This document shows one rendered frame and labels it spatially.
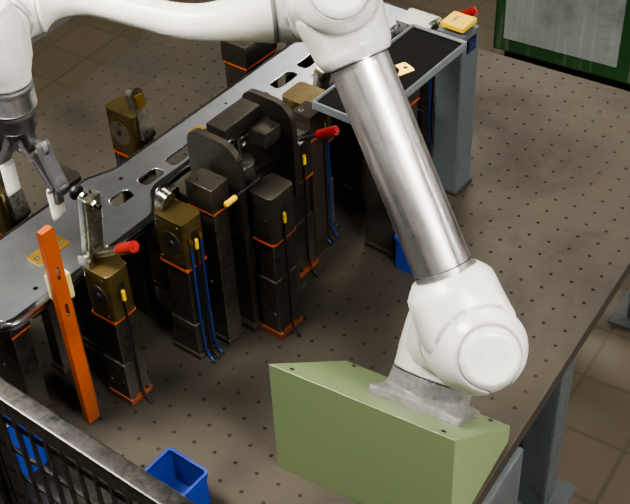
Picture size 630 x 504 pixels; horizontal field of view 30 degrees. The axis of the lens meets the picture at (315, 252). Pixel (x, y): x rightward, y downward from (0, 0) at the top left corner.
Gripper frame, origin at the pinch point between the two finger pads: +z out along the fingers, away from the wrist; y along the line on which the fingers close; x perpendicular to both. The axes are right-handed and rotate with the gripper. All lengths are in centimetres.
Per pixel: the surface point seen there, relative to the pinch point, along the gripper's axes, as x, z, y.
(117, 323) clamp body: 2.1, 20.2, -19.7
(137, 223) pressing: -16.2, 13.2, -8.6
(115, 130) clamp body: -37.7, 14.1, 19.2
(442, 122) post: -92, 23, -33
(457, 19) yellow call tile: -95, -3, -33
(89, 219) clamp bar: 1.2, -3.5, -16.7
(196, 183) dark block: -21.9, 1.1, -21.1
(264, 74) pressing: -73, 13, 5
